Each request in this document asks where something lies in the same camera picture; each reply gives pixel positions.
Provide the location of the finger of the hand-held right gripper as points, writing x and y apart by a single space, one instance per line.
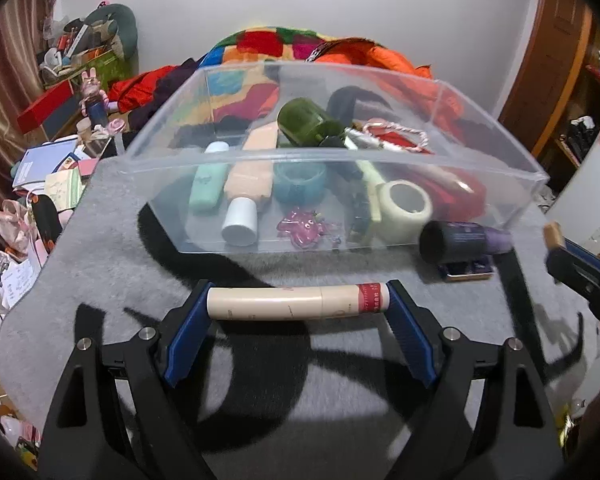
587 257
580 277

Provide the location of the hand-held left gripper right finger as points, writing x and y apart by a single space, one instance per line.
412 332

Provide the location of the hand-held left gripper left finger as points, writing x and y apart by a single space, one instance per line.
185 330

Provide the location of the small wooden block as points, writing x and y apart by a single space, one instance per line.
555 235

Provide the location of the tan cardboard tube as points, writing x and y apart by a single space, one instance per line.
290 302

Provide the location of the white tape roll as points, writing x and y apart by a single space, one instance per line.
405 215

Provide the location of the mint green bottle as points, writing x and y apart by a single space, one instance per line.
207 185

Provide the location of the pale green tube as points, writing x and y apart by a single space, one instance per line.
372 185

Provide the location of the peach tube white cap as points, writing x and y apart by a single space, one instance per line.
250 175

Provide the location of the clear plastic storage bin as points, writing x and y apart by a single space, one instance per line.
330 155

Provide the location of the silver pen tool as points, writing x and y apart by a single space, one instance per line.
360 139

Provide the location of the dark green spray bottle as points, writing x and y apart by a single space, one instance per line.
307 122

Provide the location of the small dark palette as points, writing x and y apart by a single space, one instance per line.
467 268

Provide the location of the grey black patterned blanket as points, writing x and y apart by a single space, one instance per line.
105 270

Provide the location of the dark purple cylinder bottle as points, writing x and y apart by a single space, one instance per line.
460 240

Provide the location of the wooden shelf unit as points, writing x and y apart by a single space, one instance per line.
580 125

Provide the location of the flat pink box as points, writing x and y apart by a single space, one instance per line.
88 167

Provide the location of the wooden door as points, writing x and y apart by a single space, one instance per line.
545 70

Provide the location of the blue notebook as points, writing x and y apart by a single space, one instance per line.
42 165

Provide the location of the red cloth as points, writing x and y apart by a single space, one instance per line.
140 87

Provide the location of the pink rabbit figurine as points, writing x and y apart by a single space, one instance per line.
94 97

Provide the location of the dark purple cloth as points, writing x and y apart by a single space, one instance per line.
175 77

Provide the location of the long red box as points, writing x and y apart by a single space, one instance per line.
45 107

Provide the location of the orange jacket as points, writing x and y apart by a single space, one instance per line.
380 60

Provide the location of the green cardboard box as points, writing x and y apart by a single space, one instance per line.
100 67

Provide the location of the colourful patchwork blanket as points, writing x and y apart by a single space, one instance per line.
260 42

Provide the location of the brown curtain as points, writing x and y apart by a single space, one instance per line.
10 85

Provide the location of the grey green plush pillow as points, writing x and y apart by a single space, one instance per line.
125 25

